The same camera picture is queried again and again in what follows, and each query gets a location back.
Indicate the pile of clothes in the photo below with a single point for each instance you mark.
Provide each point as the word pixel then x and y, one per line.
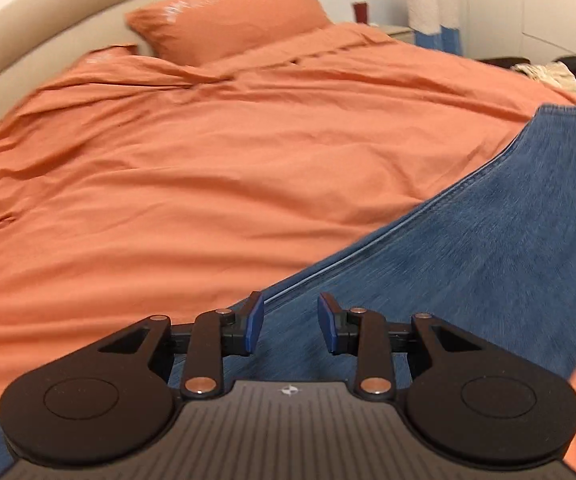
pixel 557 72

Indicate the dark red cup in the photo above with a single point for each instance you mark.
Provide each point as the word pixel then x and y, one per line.
pixel 359 11

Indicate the white and blue hanging garment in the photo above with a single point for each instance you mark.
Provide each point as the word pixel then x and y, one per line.
pixel 431 2

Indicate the blue denim pants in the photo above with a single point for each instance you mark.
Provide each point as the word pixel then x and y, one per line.
pixel 432 270

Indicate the flat orange pillow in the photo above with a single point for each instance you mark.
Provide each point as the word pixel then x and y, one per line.
pixel 113 51

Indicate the beige nightstand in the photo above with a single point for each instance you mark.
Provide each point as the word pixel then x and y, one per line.
pixel 397 32

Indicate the beige upholstered headboard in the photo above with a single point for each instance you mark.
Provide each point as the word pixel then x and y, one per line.
pixel 53 20

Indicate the orange duvet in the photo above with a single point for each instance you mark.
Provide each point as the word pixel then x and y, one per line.
pixel 178 160

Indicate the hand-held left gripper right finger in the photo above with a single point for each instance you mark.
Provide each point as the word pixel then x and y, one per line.
pixel 326 321

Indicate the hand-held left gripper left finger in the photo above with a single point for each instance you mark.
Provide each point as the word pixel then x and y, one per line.
pixel 254 321

